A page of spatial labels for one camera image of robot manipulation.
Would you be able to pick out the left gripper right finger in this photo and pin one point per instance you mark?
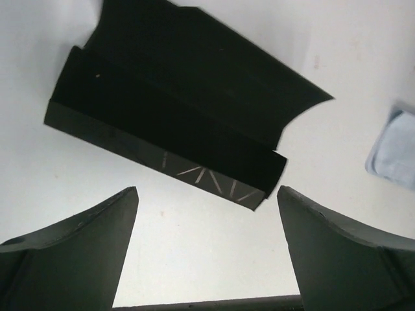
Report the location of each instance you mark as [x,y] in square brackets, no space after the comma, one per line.
[344,264]

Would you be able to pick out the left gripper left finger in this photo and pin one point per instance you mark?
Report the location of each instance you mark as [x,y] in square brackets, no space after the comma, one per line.
[74,264]

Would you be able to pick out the light blue cleaning cloth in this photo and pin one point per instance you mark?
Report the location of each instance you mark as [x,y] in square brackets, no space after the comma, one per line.
[392,155]

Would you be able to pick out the black glasses case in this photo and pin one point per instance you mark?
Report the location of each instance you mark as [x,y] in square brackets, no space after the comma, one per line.
[174,89]

